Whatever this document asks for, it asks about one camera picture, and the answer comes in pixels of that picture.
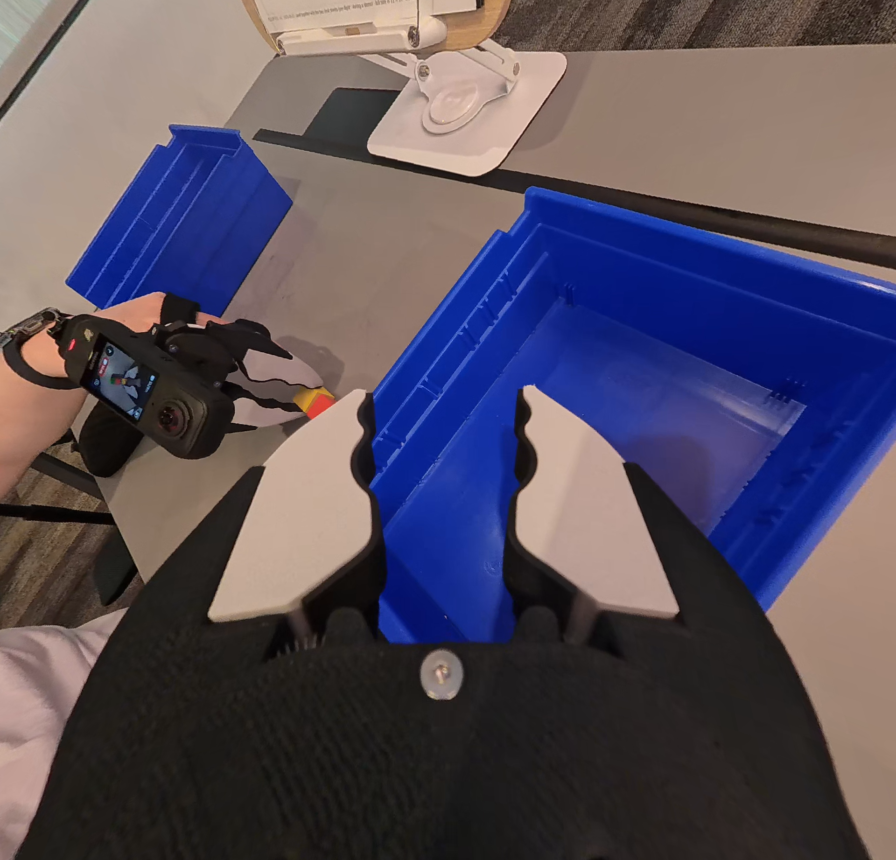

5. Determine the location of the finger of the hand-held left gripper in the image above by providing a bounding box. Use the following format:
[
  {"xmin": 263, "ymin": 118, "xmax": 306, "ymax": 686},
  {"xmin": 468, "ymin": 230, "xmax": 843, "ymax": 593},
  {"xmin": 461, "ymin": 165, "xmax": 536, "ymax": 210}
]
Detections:
[
  {"xmin": 228, "ymin": 397, "xmax": 310, "ymax": 432},
  {"xmin": 240, "ymin": 344, "xmax": 321, "ymax": 389}
]

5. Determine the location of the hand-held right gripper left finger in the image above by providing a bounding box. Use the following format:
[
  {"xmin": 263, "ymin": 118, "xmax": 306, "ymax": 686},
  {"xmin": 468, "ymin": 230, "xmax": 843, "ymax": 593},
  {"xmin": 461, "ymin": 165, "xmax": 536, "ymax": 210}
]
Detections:
[{"xmin": 208, "ymin": 389, "xmax": 386, "ymax": 624}]

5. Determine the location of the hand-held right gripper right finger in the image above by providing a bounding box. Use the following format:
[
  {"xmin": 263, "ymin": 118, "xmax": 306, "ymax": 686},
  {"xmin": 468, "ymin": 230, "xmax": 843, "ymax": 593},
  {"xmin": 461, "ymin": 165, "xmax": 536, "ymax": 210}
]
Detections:
[{"xmin": 505, "ymin": 385, "xmax": 681, "ymax": 622}]

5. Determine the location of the blue plastic bin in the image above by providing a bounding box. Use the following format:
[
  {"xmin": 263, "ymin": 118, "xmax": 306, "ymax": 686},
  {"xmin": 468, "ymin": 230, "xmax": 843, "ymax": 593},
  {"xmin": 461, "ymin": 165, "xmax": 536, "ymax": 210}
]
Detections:
[
  {"xmin": 65, "ymin": 125, "xmax": 294, "ymax": 318},
  {"xmin": 367, "ymin": 187, "xmax": 896, "ymax": 645}
]

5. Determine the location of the person's left forearm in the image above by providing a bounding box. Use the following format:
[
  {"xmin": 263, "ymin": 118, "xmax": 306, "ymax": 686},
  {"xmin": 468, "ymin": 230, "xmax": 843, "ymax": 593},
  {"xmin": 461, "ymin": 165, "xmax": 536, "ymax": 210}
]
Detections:
[{"xmin": 0, "ymin": 314, "xmax": 93, "ymax": 500}]

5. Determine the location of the person's left hand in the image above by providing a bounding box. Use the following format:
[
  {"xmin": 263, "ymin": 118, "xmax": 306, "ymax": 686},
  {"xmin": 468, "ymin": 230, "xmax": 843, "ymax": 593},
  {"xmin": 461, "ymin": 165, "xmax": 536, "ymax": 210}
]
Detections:
[{"xmin": 87, "ymin": 292, "xmax": 226, "ymax": 334}]

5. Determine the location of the black rounded pad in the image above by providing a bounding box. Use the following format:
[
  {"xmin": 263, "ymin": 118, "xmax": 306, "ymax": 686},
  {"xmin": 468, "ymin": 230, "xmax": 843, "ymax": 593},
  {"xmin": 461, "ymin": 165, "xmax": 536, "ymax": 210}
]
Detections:
[{"xmin": 76, "ymin": 401, "xmax": 151, "ymax": 479}]

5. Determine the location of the person's pale shirt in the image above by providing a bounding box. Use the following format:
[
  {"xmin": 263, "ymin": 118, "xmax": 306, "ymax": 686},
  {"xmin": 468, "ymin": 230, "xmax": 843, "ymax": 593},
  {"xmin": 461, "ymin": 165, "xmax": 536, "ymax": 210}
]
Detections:
[{"xmin": 0, "ymin": 608, "xmax": 128, "ymax": 860}]

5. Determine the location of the black wrist strap with buckle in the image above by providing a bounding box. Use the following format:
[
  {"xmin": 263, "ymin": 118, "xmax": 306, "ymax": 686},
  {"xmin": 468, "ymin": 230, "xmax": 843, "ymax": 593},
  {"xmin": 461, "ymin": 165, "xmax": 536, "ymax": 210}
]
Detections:
[{"xmin": 0, "ymin": 306, "xmax": 81, "ymax": 392}]

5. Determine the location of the black table leg frame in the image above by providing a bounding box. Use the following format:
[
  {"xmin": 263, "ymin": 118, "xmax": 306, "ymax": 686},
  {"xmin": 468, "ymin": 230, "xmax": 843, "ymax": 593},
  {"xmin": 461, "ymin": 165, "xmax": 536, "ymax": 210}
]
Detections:
[{"xmin": 0, "ymin": 453, "xmax": 139, "ymax": 605}]

